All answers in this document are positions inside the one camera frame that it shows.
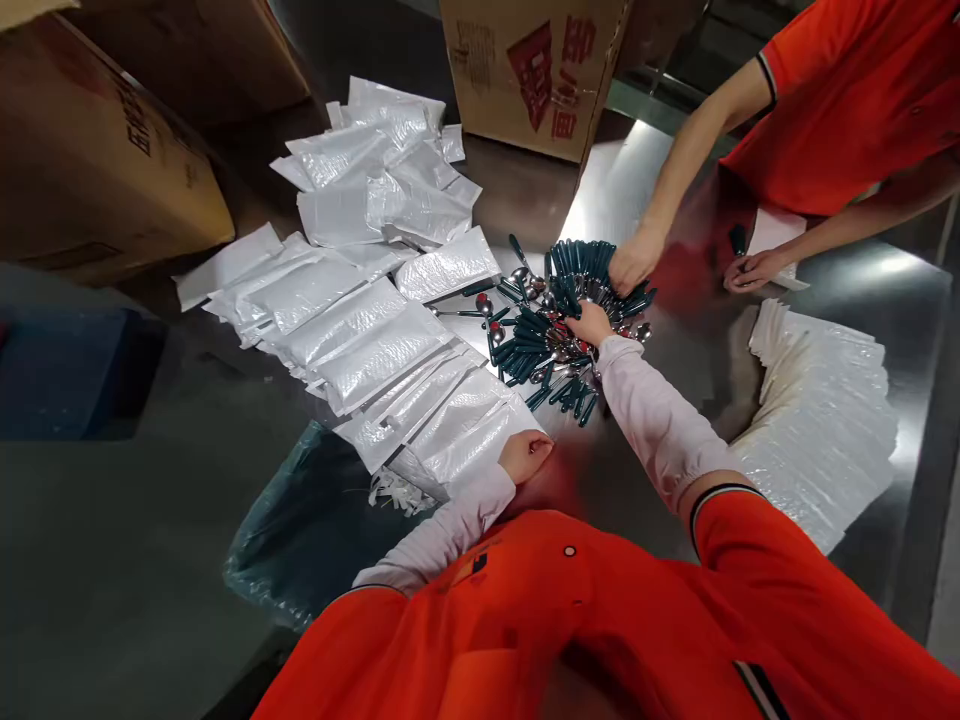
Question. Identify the white paper strips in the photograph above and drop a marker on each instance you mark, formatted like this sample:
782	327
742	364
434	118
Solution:
397	491

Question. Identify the blue plastic crate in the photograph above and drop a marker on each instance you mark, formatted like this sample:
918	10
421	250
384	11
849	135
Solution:
67	371

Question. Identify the green plastic bag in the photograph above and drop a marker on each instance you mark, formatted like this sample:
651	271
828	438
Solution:
300	525

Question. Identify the large brown cardboard box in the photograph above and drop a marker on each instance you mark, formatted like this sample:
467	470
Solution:
90	165

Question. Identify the person's body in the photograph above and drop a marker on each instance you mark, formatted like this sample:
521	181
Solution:
600	622

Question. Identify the red-printed cardboard box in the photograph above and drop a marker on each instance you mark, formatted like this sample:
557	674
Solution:
525	67

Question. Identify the neat stack of white envelopes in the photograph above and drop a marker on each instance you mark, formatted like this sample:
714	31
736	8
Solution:
825	420

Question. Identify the pile of white bubble mailers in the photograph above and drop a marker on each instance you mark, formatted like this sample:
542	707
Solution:
360	300

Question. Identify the person's left hand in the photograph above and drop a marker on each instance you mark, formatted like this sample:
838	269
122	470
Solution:
521	456

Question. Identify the plain brown cardboard box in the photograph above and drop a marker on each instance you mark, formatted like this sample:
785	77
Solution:
210	52

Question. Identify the person's right hand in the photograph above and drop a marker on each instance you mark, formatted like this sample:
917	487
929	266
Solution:
596	324

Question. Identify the single white bubble mailer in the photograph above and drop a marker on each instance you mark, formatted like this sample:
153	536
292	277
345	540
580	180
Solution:
776	229

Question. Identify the person's left fingers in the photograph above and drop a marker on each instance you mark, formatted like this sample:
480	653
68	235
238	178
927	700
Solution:
540	445

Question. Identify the person's right fingers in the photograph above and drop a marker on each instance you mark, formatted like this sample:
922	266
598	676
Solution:
576	321

